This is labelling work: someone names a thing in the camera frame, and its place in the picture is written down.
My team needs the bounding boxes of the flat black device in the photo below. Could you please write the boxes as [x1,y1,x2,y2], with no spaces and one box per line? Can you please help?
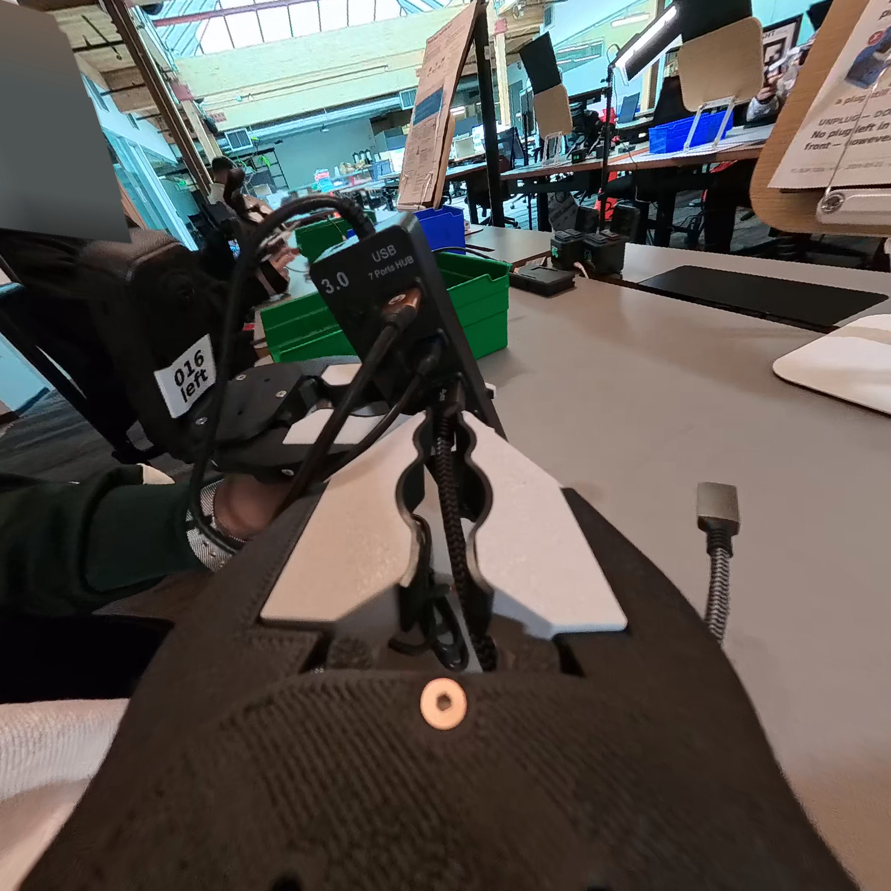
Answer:
[510,265,576,297]

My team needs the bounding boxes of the white pants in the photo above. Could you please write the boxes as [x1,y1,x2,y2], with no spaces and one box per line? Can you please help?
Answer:
[0,696,133,891]

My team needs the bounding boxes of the LED light bar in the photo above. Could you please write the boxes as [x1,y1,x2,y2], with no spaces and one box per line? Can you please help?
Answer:
[613,0,686,79]

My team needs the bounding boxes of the beige board on stand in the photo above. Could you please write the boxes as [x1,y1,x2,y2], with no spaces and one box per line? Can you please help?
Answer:
[678,17,765,150]

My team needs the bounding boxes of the green plastic bin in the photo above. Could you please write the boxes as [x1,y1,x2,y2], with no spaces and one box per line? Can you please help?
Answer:
[296,218,377,262]
[259,252,511,364]

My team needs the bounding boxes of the black pole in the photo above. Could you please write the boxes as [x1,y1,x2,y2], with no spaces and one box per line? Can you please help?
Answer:
[472,0,507,228]

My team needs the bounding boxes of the black battery charger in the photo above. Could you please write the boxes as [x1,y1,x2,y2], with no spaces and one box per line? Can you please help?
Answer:
[585,230,627,270]
[550,228,589,272]

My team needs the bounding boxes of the grey braided USB cable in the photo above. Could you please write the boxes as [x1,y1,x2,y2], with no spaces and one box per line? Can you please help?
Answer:
[425,376,742,672]

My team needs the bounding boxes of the blue plastic bin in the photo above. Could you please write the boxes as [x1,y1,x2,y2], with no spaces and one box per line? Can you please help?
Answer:
[414,204,466,255]
[649,110,732,153]

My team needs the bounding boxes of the white stand with instruction board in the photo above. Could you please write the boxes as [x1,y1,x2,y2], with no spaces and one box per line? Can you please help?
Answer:
[750,0,891,417]

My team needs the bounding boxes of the thin black cable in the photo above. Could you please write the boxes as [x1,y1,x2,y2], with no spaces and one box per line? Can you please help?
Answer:
[187,195,378,540]

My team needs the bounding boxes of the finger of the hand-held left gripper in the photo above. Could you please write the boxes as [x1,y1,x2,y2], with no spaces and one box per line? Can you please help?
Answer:
[320,361,382,392]
[282,407,422,448]

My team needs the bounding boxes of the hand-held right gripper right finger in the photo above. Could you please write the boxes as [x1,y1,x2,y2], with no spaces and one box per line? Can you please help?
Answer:
[456,411,629,636]

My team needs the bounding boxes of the black USB hub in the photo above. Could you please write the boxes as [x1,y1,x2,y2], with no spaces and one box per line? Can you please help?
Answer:
[310,212,509,441]

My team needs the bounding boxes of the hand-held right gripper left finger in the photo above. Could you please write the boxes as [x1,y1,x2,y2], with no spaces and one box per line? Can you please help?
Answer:
[259,411,428,625]

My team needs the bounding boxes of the cardboard sign board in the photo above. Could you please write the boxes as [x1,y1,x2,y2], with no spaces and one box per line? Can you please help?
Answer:
[397,0,488,210]

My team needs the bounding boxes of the person's left hand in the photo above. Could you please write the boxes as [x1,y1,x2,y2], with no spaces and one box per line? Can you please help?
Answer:
[211,477,298,542]

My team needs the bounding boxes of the black desk mat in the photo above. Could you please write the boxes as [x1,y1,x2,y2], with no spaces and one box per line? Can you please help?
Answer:
[637,265,888,331]

